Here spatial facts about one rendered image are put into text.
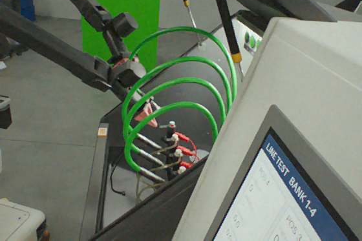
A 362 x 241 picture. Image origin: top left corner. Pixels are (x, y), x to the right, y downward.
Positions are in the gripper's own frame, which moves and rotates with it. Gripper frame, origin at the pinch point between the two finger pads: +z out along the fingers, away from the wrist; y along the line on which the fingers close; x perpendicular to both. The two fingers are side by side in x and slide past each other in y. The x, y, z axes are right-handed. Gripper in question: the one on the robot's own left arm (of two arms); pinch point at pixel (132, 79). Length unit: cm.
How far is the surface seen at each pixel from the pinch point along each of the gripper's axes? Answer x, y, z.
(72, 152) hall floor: 162, 91, -19
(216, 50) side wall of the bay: -18.5, 33.7, -1.1
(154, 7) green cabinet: 109, 244, -155
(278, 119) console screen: -50, -38, 34
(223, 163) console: -34, -30, 37
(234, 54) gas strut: -45, -26, 19
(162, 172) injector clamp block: 4.2, -1.9, 32.6
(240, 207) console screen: -38, -39, 43
